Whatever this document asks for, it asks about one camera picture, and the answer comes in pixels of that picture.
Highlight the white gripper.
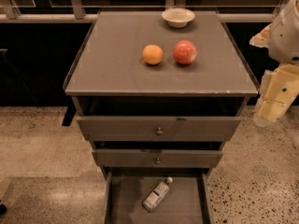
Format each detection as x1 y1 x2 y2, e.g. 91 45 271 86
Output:
249 24 299 127

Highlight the clear plastic bottle white cap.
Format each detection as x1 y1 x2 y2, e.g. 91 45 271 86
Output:
142 177 173 212

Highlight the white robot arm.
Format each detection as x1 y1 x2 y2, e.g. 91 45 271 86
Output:
249 0 299 127

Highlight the grey drawer cabinet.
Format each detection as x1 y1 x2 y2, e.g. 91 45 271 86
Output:
63 9 261 224

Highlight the brass top drawer knob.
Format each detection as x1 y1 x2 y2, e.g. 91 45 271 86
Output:
156 127 164 135

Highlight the brass drawer knob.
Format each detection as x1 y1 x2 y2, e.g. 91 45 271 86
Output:
156 127 164 135
155 158 162 165

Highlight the brass middle drawer knob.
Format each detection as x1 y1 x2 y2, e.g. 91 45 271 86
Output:
155 158 162 165

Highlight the grey bottom drawer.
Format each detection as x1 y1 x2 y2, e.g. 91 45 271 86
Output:
103 170 215 224

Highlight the grey drawer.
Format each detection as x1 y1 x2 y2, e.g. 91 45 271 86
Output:
92 149 223 168
78 116 241 142
103 170 215 224

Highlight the grey top drawer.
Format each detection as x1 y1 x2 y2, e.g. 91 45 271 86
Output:
78 116 241 142

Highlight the grey middle drawer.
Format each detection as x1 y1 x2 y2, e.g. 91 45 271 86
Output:
92 149 223 168

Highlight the red apple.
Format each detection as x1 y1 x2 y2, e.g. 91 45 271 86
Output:
173 40 197 65

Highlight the white ceramic bowl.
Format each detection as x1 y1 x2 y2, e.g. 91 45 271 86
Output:
162 8 195 28

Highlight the orange fruit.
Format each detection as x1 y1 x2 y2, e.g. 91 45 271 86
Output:
142 45 164 65

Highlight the metal window railing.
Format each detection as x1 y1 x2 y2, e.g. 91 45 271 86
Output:
0 0 290 23

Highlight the black object at floor edge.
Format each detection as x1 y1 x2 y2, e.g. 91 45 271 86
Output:
0 204 7 215

